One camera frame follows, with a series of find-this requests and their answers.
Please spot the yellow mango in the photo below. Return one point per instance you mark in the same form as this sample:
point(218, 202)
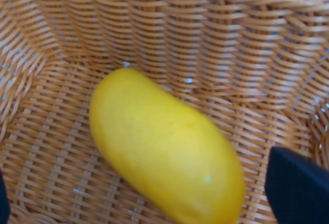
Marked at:
point(168, 151)

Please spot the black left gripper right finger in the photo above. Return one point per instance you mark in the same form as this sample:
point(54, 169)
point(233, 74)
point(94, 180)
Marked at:
point(296, 188)

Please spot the orange woven basket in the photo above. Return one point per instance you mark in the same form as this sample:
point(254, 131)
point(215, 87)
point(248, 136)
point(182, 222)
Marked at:
point(257, 68)

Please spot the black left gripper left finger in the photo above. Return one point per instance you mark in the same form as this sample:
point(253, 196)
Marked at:
point(4, 202)

